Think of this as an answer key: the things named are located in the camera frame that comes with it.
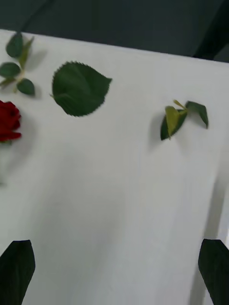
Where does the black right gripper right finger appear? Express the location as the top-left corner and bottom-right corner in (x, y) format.
(198, 238), (229, 305)

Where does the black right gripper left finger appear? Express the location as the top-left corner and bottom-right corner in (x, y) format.
(0, 239), (36, 305)

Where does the red rose with green stem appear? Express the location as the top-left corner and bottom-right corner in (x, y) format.
(0, 100), (22, 146)

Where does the small green leaf twig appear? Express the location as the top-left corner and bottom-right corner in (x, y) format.
(160, 99), (209, 141)

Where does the large loose green leaf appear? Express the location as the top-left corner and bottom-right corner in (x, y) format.
(49, 61), (113, 117)

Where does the green twig with several leaves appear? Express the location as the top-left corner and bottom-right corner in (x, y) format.
(0, 31), (36, 96)

